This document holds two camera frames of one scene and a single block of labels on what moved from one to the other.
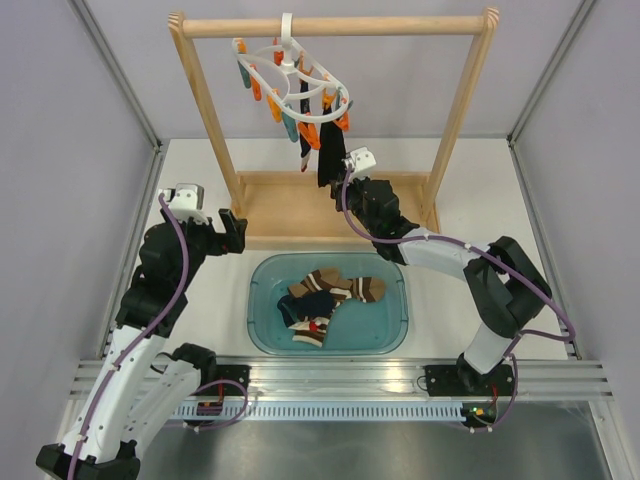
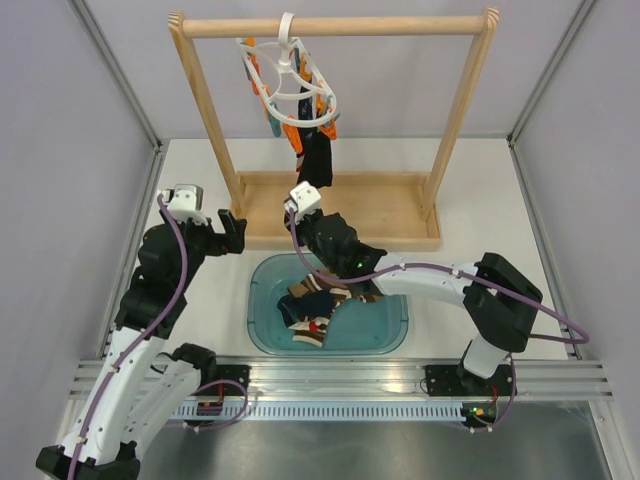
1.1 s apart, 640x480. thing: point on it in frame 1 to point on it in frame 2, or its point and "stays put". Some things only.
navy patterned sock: [315, 304] stays put
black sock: [331, 151] to [316, 164]
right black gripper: [338, 187] to [305, 220]
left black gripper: [233, 240] stays put
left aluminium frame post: [116, 71] stays put
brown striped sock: [313, 330] stays put
